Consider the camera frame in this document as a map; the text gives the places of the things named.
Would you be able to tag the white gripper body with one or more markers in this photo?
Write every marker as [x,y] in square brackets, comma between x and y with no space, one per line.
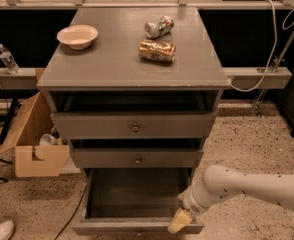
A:
[189,204]

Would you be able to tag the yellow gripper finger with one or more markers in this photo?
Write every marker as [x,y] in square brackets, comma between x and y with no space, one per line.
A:
[181,219]

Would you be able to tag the grey bottom drawer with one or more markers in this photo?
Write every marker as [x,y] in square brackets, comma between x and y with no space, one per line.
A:
[131,201]

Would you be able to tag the grey drawer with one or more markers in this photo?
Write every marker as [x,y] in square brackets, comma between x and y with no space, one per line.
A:
[131,201]
[112,125]
[137,153]

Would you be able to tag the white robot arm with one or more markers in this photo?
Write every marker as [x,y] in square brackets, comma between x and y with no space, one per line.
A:
[220,183]

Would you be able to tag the grey middle drawer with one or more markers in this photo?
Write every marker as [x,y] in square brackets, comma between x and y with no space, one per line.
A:
[137,153]

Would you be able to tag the grey drawer cabinet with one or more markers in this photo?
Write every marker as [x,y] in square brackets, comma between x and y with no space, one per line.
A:
[110,76]

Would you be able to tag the grey top drawer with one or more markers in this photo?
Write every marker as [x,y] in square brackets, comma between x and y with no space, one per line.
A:
[112,125]

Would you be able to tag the white cup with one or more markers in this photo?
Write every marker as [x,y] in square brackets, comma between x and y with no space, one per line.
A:
[47,140]

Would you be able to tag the orange soda can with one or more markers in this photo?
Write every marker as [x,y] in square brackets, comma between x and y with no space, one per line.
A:
[157,51]

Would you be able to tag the wooden box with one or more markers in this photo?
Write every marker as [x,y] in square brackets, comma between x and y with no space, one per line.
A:
[28,126]

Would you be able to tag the metal stand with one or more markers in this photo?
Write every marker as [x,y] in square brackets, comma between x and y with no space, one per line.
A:
[272,68]

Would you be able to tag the crushed silver soda can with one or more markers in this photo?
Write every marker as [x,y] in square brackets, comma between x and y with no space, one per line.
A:
[160,27]

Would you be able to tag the red white shoe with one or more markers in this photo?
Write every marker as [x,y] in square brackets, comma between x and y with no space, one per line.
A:
[6,229]

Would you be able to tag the white bowl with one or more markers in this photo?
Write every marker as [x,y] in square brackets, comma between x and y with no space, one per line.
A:
[77,37]

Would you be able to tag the clear water bottle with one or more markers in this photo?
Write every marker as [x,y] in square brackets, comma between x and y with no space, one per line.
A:
[8,60]

